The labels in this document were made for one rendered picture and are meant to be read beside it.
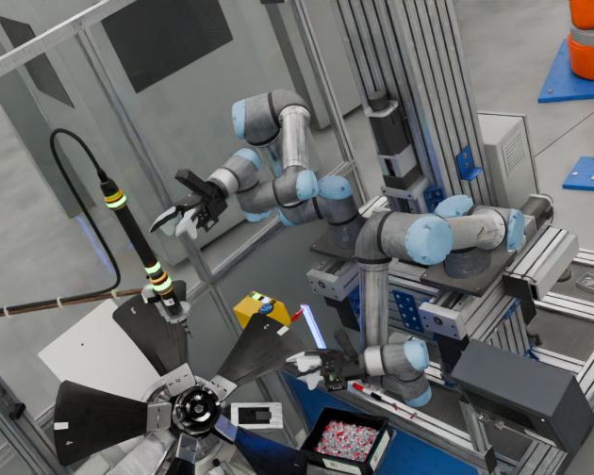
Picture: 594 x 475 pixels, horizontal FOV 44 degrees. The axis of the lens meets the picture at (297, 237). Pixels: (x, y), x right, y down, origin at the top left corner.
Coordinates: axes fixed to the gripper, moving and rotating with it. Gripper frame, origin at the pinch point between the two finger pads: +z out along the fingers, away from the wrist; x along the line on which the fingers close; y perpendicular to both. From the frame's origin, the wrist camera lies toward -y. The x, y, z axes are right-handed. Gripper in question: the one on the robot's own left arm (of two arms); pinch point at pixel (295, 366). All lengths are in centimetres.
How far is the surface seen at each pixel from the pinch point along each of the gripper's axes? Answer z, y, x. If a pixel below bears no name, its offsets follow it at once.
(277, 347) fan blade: 6.5, -8.6, 0.9
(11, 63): 66, -61, -79
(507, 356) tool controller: -55, 14, -9
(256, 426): 17.0, 5.5, 16.6
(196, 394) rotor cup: 23.6, 10.8, -7.4
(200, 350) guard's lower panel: 62, -55, 47
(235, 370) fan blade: 17.3, -0.7, -1.0
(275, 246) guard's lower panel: 32, -96, 37
